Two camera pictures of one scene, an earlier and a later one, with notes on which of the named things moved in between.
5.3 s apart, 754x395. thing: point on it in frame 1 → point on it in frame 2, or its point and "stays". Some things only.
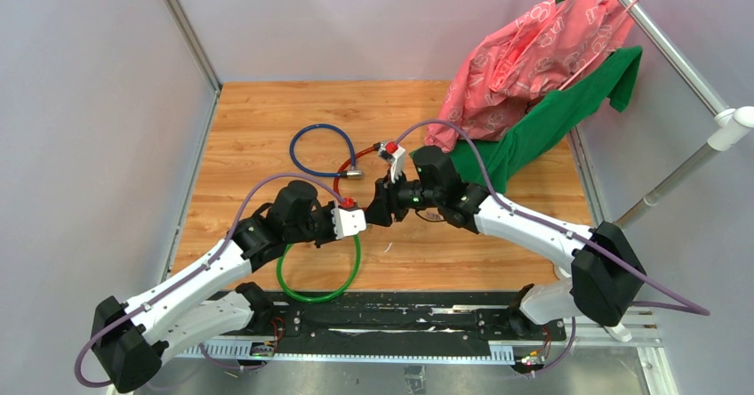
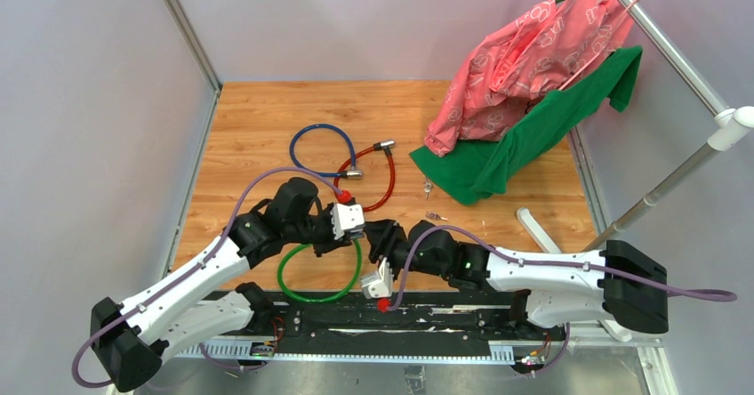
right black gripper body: (404, 195) → (397, 250)
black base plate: (405, 316) stays
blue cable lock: (350, 173) stays
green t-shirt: (501, 163) stays
